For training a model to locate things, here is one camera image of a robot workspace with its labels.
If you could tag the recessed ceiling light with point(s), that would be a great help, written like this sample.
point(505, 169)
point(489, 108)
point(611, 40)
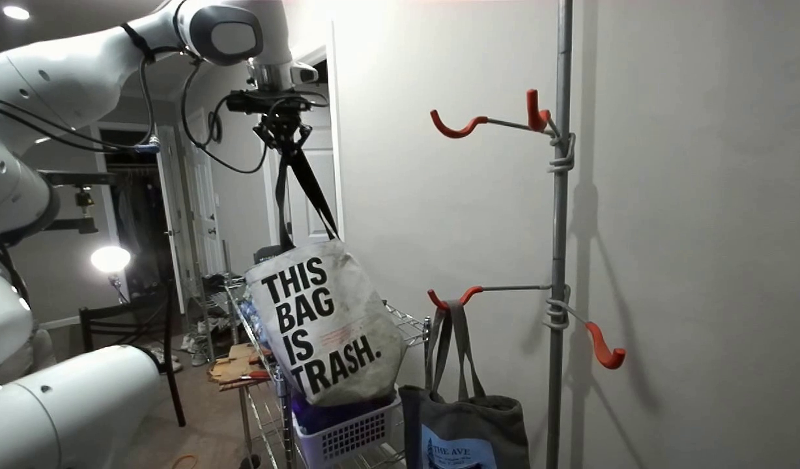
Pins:
point(16, 11)

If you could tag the white plastic laundry basket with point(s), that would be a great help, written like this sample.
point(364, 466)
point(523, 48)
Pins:
point(346, 437)

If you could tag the short orange-tipped high hook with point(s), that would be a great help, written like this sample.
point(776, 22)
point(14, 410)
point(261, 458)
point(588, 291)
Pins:
point(535, 108)

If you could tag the long orange-tipped low hook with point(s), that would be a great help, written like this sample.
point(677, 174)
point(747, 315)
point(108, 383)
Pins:
point(445, 299)

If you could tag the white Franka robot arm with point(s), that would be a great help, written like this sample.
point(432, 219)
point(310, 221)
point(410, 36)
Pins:
point(59, 87)

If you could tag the grey tote bag blue print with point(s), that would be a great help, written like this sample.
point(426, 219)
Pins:
point(467, 431)

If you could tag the white panel door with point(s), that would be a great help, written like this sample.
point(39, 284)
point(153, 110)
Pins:
point(315, 185)

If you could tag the black camera stand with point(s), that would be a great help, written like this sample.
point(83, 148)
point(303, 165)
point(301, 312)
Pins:
point(75, 178)

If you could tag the brown cloth pile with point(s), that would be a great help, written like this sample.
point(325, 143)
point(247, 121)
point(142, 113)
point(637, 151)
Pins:
point(234, 364)

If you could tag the glowing round lamp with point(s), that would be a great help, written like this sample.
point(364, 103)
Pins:
point(110, 258)

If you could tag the grey metal coat rack pole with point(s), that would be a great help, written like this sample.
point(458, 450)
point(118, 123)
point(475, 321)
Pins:
point(558, 260)

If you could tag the white trash slogan tote bag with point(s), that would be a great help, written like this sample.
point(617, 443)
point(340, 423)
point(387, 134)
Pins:
point(329, 328)

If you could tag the long orange-tipped high hook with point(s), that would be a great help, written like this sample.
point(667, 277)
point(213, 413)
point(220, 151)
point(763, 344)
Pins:
point(454, 131)

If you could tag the short orange-tipped low hook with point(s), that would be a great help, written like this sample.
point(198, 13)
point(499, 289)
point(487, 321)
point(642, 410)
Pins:
point(603, 341)

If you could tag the black chair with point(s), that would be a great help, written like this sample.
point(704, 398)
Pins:
point(129, 328)

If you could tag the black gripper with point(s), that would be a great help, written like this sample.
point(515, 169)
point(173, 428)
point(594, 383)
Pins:
point(282, 117)

